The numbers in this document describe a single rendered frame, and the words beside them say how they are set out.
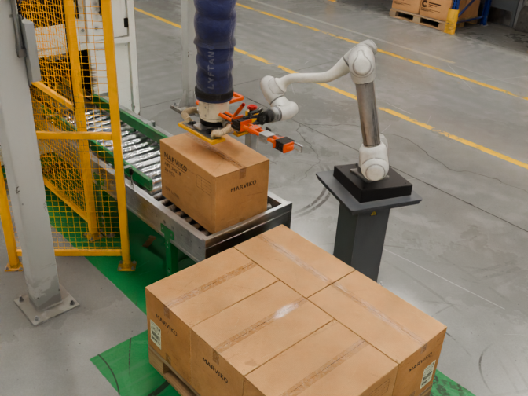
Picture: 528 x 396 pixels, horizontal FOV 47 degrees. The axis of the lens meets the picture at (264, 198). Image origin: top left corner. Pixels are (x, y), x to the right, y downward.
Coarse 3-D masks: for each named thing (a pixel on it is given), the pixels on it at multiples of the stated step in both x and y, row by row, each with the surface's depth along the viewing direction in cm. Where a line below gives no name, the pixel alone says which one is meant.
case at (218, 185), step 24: (168, 144) 375; (192, 144) 376; (216, 144) 378; (240, 144) 380; (168, 168) 382; (192, 168) 358; (216, 168) 350; (240, 168) 351; (264, 168) 364; (168, 192) 392; (192, 192) 366; (216, 192) 347; (240, 192) 360; (264, 192) 373; (192, 216) 375; (216, 216) 355; (240, 216) 368
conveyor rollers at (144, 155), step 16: (96, 112) 518; (96, 128) 485; (128, 128) 492; (128, 144) 465; (144, 144) 465; (128, 160) 440; (144, 160) 447; (160, 160) 446; (160, 176) 428; (160, 192) 402; (176, 208) 388
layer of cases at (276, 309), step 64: (256, 256) 346; (320, 256) 349; (192, 320) 298; (256, 320) 300; (320, 320) 302; (384, 320) 305; (192, 384) 311; (256, 384) 264; (320, 384) 266; (384, 384) 277
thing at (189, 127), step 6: (192, 120) 372; (180, 126) 367; (186, 126) 363; (192, 126) 362; (192, 132) 359; (198, 132) 357; (204, 132) 357; (210, 132) 354; (204, 138) 351; (210, 138) 350; (216, 138) 351; (222, 138) 352
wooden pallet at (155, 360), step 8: (152, 352) 337; (152, 360) 340; (160, 360) 332; (160, 368) 336; (168, 368) 336; (168, 376) 334; (176, 376) 334; (176, 384) 329; (184, 384) 330; (432, 384) 323; (184, 392) 325; (192, 392) 325; (424, 392) 319
